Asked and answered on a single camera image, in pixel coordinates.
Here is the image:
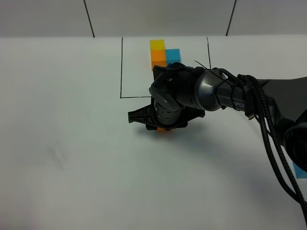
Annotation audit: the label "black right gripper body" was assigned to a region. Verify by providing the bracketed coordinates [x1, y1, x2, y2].
[128, 100, 205, 131]

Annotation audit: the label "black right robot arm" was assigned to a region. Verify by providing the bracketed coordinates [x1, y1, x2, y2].
[128, 62, 307, 170]

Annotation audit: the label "orange template cube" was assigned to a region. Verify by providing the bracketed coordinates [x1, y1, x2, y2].
[151, 49, 166, 69]

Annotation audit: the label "blue template cube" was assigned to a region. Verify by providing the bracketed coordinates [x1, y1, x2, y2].
[165, 49, 181, 65]

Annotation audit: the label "yellow template cube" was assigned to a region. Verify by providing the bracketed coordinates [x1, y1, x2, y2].
[150, 39, 165, 51]

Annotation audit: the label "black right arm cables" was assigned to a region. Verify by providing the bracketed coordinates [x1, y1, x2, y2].
[211, 68, 307, 223]

